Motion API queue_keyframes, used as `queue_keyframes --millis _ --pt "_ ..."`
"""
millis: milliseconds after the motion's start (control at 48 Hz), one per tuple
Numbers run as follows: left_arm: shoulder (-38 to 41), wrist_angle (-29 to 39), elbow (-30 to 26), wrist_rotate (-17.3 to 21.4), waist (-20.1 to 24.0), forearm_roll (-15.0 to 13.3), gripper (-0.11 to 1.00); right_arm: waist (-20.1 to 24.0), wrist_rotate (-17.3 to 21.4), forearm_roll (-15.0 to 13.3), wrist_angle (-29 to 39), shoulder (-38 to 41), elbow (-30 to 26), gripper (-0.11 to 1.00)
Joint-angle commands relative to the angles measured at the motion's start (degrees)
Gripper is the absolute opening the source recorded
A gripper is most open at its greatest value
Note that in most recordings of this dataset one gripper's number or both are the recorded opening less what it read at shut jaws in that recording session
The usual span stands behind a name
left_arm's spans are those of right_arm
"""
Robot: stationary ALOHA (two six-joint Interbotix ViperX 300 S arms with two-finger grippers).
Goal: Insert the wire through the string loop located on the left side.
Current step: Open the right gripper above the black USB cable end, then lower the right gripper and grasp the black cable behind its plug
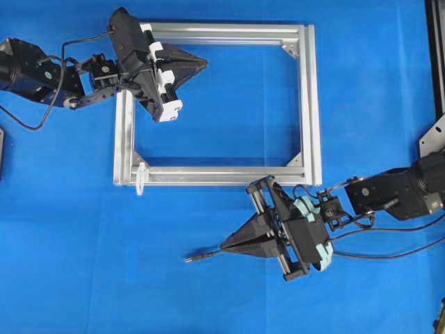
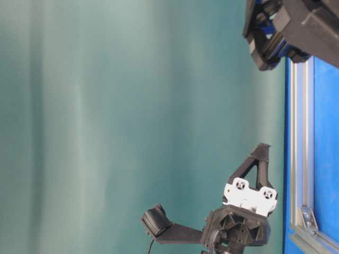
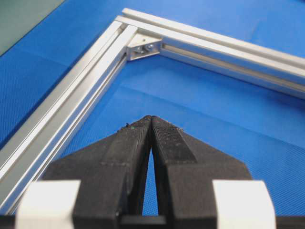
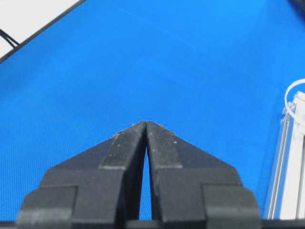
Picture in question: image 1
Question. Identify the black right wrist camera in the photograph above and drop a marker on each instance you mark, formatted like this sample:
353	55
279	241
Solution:
304	228

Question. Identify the dark object at left edge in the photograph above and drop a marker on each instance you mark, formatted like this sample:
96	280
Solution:
2	142

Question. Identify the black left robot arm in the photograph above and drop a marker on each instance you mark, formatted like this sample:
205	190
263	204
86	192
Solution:
65	82

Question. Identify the aluminium extrusion frame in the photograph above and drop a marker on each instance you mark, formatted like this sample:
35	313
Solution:
298	41

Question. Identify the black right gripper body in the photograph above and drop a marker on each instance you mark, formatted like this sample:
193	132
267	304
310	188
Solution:
273	215

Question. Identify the grey metal mounting plate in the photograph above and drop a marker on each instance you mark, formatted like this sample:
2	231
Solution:
433	140

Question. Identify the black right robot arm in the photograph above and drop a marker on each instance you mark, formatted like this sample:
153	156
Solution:
404	193

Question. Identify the white string loop clip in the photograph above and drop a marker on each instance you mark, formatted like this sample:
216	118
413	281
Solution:
142	175

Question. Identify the black metal stand rail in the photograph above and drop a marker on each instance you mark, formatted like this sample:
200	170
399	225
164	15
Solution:
435	25

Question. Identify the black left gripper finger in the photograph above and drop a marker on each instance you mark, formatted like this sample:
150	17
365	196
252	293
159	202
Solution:
176	74
174	54

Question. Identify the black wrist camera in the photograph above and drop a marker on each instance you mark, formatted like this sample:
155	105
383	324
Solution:
131	43
304	228

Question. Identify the yellow object at right edge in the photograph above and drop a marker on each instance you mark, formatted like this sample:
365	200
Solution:
439	323

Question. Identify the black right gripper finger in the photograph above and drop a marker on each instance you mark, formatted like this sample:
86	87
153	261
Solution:
268	248
258	231

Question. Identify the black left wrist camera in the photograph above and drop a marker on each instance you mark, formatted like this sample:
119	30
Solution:
131	43

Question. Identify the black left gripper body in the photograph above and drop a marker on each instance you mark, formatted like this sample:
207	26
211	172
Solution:
159	97

